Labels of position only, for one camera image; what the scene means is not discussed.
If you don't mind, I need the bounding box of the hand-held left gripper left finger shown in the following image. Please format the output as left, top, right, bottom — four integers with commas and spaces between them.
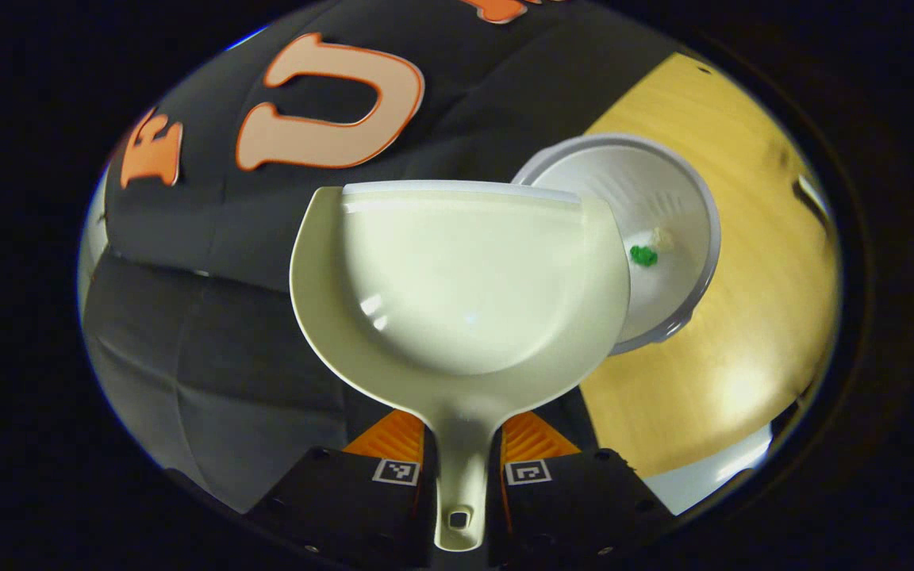
244, 410, 436, 569

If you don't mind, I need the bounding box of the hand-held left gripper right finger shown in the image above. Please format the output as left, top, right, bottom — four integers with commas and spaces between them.
489, 411, 676, 569

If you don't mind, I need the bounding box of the white ribbed cup garbage bin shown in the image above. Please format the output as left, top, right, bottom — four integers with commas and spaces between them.
511, 132, 722, 356

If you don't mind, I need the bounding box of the white plastic dustpan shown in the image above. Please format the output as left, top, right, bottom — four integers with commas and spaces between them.
289, 180, 632, 553

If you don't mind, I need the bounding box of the wooden desktop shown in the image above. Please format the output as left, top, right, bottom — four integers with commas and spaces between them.
580, 52, 843, 478

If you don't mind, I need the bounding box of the black backdrop cloth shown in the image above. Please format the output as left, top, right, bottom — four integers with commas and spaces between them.
80, 0, 676, 515

